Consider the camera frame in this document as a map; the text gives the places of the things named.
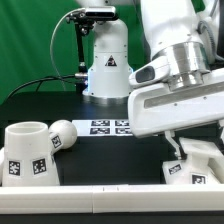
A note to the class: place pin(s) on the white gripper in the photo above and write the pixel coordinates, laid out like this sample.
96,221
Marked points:
155,109

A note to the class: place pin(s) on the white lamp shade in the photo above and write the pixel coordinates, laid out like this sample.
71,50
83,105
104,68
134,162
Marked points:
27,156

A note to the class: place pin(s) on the white marker sheet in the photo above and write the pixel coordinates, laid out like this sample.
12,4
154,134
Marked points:
102,127

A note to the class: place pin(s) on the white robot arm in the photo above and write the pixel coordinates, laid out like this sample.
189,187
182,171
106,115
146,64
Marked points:
177,89

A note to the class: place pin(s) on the white lamp base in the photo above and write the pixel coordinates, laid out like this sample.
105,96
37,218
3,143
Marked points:
204,164

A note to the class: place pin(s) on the white lamp bulb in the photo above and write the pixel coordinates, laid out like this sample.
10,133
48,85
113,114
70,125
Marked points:
63,135

